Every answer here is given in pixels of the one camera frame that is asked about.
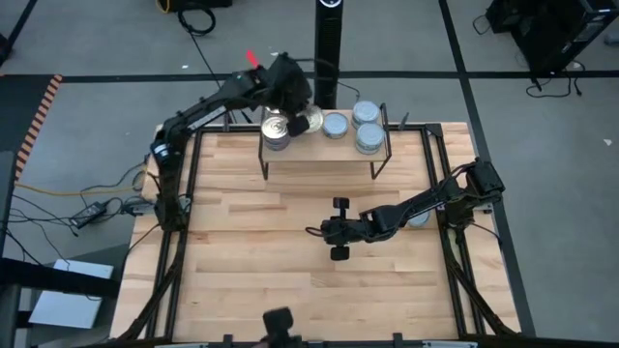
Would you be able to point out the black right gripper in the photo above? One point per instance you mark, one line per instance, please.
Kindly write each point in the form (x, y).
(343, 231)

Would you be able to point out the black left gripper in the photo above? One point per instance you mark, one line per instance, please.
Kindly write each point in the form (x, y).
(290, 94)

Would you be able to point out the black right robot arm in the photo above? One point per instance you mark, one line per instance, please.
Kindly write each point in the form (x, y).
(435, 200)

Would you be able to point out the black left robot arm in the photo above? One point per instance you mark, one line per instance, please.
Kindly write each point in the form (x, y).
(203, 108)

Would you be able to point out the wooden shelf black metal legs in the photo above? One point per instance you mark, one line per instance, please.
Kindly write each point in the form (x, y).
(324, 152)

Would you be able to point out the red tape tag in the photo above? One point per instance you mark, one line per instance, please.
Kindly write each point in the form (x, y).
(252, 58)

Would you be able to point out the black tower fan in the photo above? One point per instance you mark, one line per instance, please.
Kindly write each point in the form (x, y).
(328, 53)

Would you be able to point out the black floor box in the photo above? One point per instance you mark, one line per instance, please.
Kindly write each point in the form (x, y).
(198, 4)

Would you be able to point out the black power adapter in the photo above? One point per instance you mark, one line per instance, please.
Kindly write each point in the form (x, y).
(89, 213)

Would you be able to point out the white floor board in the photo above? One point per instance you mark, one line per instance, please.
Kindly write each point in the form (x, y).
(72, 299)

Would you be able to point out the black equipment cart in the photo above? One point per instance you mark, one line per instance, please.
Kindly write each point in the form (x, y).
(551, 34)

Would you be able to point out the black metal stand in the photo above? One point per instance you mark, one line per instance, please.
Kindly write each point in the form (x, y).
(48, 280)

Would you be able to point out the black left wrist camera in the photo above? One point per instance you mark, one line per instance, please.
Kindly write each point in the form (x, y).
(287, 65)

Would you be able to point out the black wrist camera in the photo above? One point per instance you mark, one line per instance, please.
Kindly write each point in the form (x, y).
(378, 220)
(287, 65)

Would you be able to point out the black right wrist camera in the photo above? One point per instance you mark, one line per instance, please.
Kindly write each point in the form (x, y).
(378, 220)

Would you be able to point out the black aluminium table frame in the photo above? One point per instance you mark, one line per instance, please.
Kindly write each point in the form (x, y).
(217, 129)

